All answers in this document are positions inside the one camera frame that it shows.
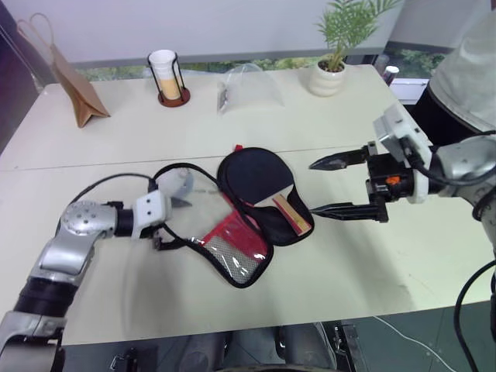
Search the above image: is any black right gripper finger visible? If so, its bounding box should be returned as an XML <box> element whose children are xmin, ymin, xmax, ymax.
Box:
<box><xmin>308</xmin><ymin>143</ymin><xmax>379</xmax><ymax>173</ymax></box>
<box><xmin>309</xmin><ymin>191</ymin><xmax>390</xmax><ymax>225</ymax></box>

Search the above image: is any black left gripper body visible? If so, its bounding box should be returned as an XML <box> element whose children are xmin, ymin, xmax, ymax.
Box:
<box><xmin>150</xmin><ymin>225</ymin><xmax>171</xmax><ymax>252</ymax></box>

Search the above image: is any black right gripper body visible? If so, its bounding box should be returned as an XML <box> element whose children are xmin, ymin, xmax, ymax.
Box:
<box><xmin>365</xmin><ymin>142</ymin><xmax>416</xmax><ymax>205</ymax></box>

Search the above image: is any black red paddle case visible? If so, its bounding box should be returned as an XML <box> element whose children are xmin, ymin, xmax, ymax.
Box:
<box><xmin>153</xmin><ymin>143</ymin><xmax>315</xmax><ymax>290</ymax></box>

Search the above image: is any black table tennis paddle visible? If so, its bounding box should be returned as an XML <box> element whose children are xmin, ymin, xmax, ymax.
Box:
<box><xmin>226</xmin><ymin>149</ymin><xmax>314</xmax><ymax>236</ymax></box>

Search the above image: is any green plant in white pot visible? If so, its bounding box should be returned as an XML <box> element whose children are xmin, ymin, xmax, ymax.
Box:
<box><xmin>308</xmin><ymin>0</ymin><xmax>404</xmax><ymax>98</ymax></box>

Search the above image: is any clear plastic bag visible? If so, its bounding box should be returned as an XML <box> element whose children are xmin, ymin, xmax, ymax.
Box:
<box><xmin>215</xmin><ymin>64</ymin><xmax>287</xmax><ymax>116</ymax></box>

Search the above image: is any stack of white paper cups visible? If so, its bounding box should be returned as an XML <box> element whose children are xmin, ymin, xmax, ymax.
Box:
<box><xmin>149</xmin><ymin>49</ymin><xmax>180</xmax><ymax>101</ymax></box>

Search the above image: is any brown paper bag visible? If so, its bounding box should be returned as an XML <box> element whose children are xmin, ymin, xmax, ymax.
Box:
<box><xmin>15</xmin><ymin>12</ymin><xmax>112</xmax><ymax>129</ymax></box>

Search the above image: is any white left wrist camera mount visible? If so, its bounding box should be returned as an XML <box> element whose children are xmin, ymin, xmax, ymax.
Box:
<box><xmin>131</xmin><ymin>191</ymin><xmax>174</xmax><ymax>239</ymax></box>

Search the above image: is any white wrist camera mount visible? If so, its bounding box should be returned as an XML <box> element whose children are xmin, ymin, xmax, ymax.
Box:
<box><xmin>372</xmin><ymin>102</ymin><xmax>433</xmax><ymax>205</ymax></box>
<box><xmin>131</xmin><ymin>191</ymin><xmax>174</xmax><ymax>239</ymax></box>

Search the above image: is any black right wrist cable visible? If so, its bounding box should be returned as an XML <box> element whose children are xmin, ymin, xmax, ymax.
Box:
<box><xmin>401</xmin><ymin>130</ymin><xmax>496</xmax><ymax>185</ymax></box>

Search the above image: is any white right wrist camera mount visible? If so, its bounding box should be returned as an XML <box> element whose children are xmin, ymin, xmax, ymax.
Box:
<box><xmin>372</xmin><ymin>102</ymin><xmax>433</xmax><ymax>205</ymax></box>

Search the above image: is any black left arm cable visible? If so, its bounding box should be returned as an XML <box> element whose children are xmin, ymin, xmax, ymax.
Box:
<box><xmin>69</xmin><ymin>173</ymin><xmax>158</xmax><ymax>206</ymax></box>

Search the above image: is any black wire cup holder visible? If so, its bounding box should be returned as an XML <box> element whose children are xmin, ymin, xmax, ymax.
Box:
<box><xmin>146</xmin><ymin>52</ymin><xmax>192</xmax><ymax>109</ymax></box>

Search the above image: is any black metal bracket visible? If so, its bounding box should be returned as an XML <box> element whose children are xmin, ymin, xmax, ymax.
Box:
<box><xmin>110</xmin><ymin>347</ymin><xmax>141</xmax><ymax>371</ymax></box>
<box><xmin>332</xmin><ymin>323</ymin><xmax>367</xmax><ymax>372</ymax></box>

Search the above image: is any thin white floor cable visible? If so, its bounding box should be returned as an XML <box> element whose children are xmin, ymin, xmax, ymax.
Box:
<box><xmin>371</xmin><ymin>315</ymin><xmax>466</xmax><ymax>372</ymax></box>

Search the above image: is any black hanging robot cable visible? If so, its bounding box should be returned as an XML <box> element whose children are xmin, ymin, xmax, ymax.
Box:
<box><xmin>453</xmin><ymin>260</ymin><xmax>496</xmax><ymax>372</ymax></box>

